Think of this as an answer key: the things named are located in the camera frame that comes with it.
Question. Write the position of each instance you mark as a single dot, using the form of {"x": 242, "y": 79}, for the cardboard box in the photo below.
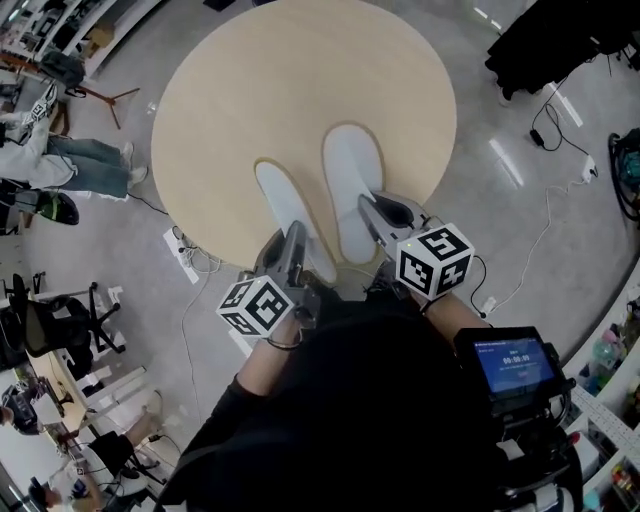
{"x": 101, "y": 35}

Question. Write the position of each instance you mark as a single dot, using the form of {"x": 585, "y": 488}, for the black office chair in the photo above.
{"x": 45, "y": 325}

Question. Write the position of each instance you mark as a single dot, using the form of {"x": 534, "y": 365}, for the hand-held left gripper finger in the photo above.
{"x": 296, "y": 255}
{"x": 272, "y": 272}

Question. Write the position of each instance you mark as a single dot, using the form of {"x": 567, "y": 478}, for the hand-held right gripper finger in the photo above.
{"x": 376, "y": 220}
{"x": 397, "y": 210}

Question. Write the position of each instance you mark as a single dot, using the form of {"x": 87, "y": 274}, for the teal and black bag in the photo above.
{"x": 627, "y": 170}

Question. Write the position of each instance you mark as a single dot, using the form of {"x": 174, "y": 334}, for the black rig bracket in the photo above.
{"x": 530, "y": 440}

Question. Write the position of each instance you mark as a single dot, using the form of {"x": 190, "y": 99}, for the white shelving unit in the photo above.
{"x": 120, "y": 20}

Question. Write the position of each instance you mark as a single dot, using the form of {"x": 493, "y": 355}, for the brown wooden tripod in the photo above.
{"x": 107, "y": 97}

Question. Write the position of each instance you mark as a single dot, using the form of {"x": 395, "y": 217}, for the grey oval hanging bag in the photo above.
{"x": 60, "y": 209}

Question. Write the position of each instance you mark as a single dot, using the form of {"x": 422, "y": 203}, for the black wrist band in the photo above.
{"x": 425, "y": 306}
{"x": 285, "y": 345}

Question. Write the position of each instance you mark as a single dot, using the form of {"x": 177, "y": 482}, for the black power adapter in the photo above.
{"x": 537, "y": 137}

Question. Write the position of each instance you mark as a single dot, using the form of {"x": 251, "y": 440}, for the wooden desk with white legs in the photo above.
{"x": 50, "y": 380}

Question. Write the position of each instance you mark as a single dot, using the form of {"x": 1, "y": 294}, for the person's left forearm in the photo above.
{"x": 265, "y": 365}

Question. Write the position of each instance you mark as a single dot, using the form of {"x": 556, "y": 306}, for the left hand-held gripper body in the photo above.
{"x": 255, "y": 305}

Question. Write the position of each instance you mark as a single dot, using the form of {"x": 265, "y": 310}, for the black monitor with blue screen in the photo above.
{"x": 515, "y": 365}

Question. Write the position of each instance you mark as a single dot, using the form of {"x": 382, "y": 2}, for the white power strip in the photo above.
{"x": 180, "y": 250}
{"x": 590, "y": 167}
{"x": 490, "y": 304}

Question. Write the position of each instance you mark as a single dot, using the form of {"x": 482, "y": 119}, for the person's right forearm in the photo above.
{"x": 455, "y": 312}

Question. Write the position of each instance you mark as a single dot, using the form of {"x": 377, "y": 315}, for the white shelf with colourful items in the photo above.
{"x": 610, "y": 400}

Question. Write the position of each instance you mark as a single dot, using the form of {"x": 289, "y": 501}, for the person's black shirt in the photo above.
{"x": 375, "y": 425}

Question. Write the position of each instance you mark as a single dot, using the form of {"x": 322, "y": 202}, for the round beige table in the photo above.
{"x": 280, "y": 90}

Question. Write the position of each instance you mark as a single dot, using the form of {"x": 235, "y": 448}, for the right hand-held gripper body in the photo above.
{"x": 435, "y": 262}

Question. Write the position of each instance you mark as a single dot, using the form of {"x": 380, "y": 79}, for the white slipper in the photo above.
{"x": 352, "y": 170}
{"x": 285, "y": 200}

